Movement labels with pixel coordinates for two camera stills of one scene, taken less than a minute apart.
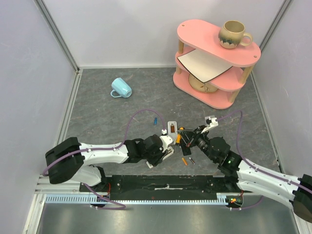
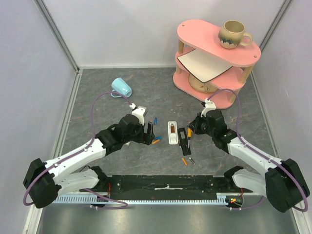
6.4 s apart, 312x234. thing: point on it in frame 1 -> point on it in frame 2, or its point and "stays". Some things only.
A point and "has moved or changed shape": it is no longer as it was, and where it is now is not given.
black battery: x=192 y=161 stays
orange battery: x=185 y=161 stays
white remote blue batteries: x=172 y=127 stays
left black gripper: x=154 y=162 -> x=146 y=138
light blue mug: x=121 y=87 stays
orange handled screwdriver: x=179 y=136 has moved or changed shape
